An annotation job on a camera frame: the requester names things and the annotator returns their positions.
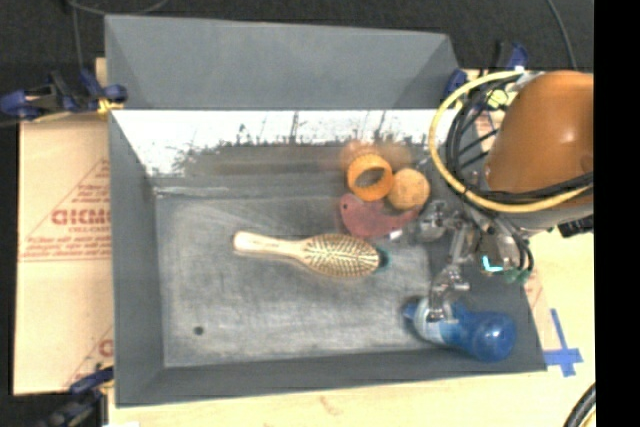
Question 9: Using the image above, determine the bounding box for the brown cardboard board red print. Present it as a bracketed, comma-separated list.
[12, 57, 119, 396]

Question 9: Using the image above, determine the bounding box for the pink flat bird shape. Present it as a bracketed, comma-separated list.
[339, 193, 422, 240]

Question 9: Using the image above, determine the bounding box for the black cylinder on white bracket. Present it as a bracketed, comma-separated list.
[557, 213, 595, 239]

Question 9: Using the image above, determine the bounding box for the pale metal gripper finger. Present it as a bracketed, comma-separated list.
[425, 264, 472, 322]
[407, 200, 455, 244]

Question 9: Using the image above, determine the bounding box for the tan ball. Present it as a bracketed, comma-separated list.
[387, 167, 431, 211]

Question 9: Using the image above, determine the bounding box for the orange ring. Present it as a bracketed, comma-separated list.
[346, 154, 395, 203]

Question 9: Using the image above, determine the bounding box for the blue plastic bottle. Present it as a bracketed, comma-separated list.
[402, 297, 518, 363]

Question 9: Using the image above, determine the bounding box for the grey metal bin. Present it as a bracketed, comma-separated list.
[103, 14, 547, 407]

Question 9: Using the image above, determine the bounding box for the wooden hairbrush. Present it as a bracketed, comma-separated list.
[232, 229, 382, 279]

